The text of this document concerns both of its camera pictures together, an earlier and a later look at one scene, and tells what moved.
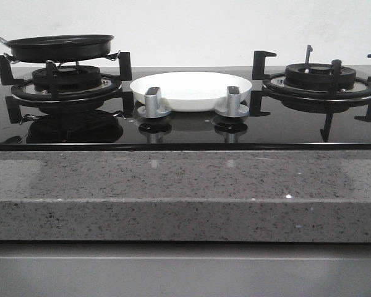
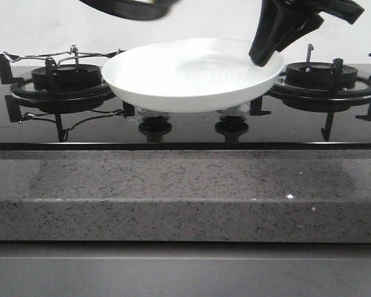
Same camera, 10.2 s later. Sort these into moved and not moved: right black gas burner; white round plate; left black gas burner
Moved: white round plate
Not moved: left black gas burner; right black gas burner
